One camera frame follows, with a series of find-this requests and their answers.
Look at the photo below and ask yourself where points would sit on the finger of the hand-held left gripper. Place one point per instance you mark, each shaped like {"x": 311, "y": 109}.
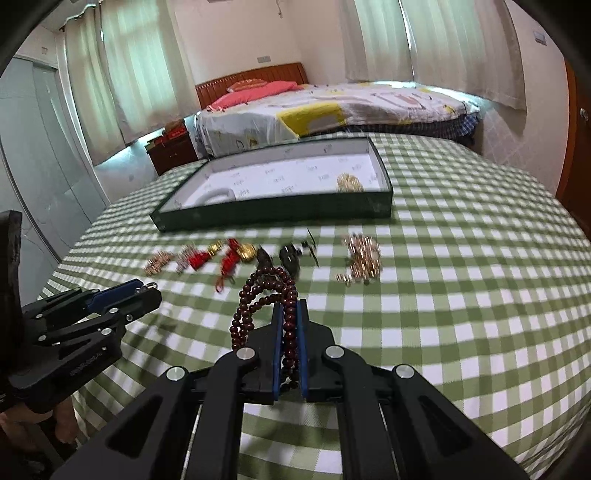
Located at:
{"x": 134, "y": 307}
{"x": 115, "y": 291}

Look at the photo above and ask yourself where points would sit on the red patterned pillow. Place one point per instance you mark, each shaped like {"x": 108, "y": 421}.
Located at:
{"x": 247, "y": 85}

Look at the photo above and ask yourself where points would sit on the thin dark hairpin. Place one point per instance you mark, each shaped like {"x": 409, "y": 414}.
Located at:
{"x": 313, "y": 249}

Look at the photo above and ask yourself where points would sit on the dark hair clips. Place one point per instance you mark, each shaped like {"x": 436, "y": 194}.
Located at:
{"x": 244, "y": 295}

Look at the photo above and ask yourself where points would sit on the bed with patterned sheet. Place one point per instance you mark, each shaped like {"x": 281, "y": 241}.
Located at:
{"x": 351, "y": 106}

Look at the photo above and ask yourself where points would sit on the black hair clip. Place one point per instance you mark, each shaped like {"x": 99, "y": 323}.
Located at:
{"x": 290, "y": 259}

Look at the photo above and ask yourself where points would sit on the wall switch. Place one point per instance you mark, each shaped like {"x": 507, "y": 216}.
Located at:
{"x": 540, "y": 38}

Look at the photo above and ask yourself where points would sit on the white display tray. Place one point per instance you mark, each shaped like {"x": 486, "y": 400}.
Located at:
{"x": 286, "y": 175}

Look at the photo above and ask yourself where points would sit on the green checked tablecloth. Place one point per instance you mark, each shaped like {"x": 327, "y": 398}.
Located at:
{"x": 438, "y": 286}

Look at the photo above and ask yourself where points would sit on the white bangle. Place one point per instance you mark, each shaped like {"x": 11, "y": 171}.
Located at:
{"x": 219, "y": 190}

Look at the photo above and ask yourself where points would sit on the dark brown hair clip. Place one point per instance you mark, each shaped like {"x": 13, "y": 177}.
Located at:
{"x": 264, "y": 259}

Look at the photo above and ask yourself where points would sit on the wooden headboard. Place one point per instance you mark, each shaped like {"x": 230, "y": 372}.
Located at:
{"x": 277, "y": 74}

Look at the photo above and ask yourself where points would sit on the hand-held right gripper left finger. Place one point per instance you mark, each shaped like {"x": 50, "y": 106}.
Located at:
{"x": 277, "y": 355}

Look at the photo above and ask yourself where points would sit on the red boxes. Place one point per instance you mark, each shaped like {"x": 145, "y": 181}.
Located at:
{"x": 175, "y": 130}

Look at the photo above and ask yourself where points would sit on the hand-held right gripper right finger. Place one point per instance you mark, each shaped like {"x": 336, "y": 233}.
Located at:
{"x": 303, "y": 355}

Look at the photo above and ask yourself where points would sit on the frosted glass wardrobe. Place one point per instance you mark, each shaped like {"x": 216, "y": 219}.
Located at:
{"x": 41, "y": 161}

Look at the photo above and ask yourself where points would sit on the pale green curtain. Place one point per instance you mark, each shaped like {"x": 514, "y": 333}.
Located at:
{"x": 438, "y": 41}
{"x": 129, "y": 74}

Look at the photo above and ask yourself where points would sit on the dark wooden nightstand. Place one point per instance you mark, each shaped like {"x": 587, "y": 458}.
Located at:
{"x": 173, "y": 154}

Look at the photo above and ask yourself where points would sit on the red knot gold pendant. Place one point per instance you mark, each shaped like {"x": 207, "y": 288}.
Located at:
{"x": 229, "y": 261}

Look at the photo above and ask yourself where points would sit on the red knot ornament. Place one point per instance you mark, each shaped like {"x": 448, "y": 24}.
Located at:
{"x": 197, "y": 260}

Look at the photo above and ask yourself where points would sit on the brown wooden door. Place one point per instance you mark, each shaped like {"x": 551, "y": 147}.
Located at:
{"x": 575, "y": 152}

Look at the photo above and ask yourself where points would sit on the person's left hand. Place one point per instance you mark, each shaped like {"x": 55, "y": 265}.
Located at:
{"x": 65, "y": 420}

